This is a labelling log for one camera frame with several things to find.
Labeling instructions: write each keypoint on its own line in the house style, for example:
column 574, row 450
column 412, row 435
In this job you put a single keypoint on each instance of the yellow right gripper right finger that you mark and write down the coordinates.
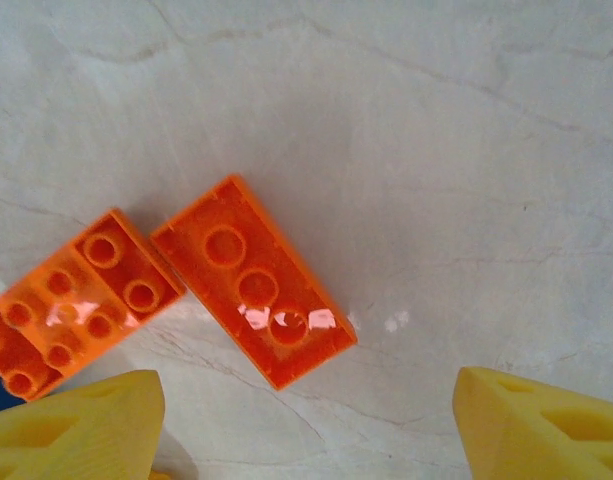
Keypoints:
column 536, row 435

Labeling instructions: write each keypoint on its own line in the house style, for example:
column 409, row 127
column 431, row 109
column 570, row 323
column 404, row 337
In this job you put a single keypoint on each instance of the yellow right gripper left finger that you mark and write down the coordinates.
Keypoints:
column 66, row 430

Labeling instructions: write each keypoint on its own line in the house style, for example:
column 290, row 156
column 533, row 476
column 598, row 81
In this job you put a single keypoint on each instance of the orange lego brick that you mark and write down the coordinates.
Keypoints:
column 41, row 330
column 256, row 280
column 131, row 270

